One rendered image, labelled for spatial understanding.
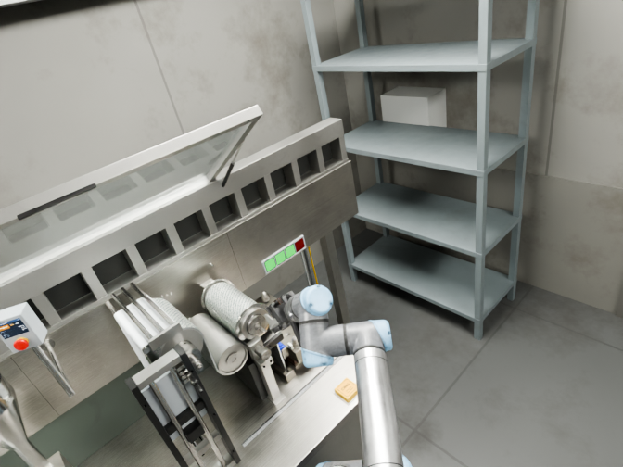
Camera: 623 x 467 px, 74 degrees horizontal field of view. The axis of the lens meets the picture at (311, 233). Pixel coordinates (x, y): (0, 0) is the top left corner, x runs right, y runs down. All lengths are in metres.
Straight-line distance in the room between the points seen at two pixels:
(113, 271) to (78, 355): 0.30
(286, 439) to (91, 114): 1.95
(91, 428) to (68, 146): 1.48
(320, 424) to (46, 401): 0.92
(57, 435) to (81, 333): 0.39
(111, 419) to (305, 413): 0.73
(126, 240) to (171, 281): 0.24
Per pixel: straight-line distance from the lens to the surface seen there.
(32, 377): 1.66
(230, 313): 1.51
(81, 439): 1.87
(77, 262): 1.52
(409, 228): 2.83
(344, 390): 1.64
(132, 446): 1.85
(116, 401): 1.82
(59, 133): 2.61
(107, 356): 1.69
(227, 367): 1.53
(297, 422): 1.64
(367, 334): 1.00
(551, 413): 2.77
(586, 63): 2.76
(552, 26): 2.78
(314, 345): 1.01
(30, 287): 1.52
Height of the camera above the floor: 2.23
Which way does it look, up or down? 31 degrees down
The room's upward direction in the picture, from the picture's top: 13 degrees counter-clockwise
